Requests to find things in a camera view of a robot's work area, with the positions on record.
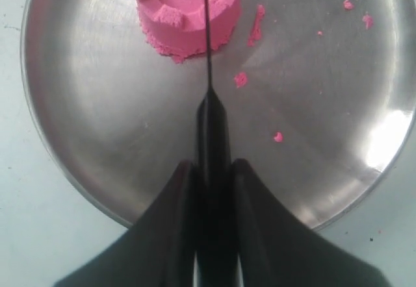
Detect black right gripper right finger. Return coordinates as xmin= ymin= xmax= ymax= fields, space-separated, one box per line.
xmin=233 ymin=159 xmax=390 ymax=286

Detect black knife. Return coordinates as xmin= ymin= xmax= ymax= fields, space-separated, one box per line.
xmin=196 ymin=0 xmax=239 ymax=286

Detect pink putty lump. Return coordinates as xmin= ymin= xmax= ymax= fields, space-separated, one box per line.
xmin=136 ymin=0 xmax=241 ymax=63

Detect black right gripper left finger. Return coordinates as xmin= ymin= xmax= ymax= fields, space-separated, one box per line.
xmin=56 ymin=161 xmax=196 ymax=286

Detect round steel plate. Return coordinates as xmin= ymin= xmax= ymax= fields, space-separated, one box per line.
xmin=21 ymin=0 xmax=415 ymax=227

